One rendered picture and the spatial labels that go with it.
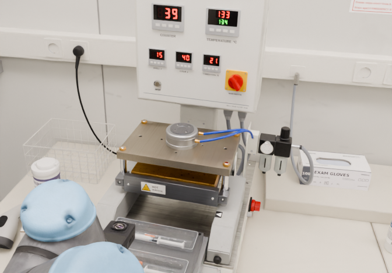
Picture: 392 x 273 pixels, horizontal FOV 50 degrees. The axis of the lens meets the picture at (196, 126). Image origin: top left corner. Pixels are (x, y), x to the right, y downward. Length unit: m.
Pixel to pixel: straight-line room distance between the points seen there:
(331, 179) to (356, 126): 0.26
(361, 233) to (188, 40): 0.80
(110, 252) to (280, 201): 1.10
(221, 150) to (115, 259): 0.69
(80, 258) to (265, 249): 0.99
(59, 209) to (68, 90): 1.28
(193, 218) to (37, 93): 0.97
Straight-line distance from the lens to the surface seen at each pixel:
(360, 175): 1.51
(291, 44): 1.51
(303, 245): 1.33
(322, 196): 1.46
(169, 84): 1.12
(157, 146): 1.01
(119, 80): 1.64
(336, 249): 1.34
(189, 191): 0.98
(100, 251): 0.34
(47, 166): 1.38
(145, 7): 1.09
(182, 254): 0.89
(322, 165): 1.49
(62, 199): 0.48
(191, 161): 0.96
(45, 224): 0.47
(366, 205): 1.48
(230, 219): 0.97
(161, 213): 1.09
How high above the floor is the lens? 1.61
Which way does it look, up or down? 27 degrees down
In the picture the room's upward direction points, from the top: 2 degrees clockwise
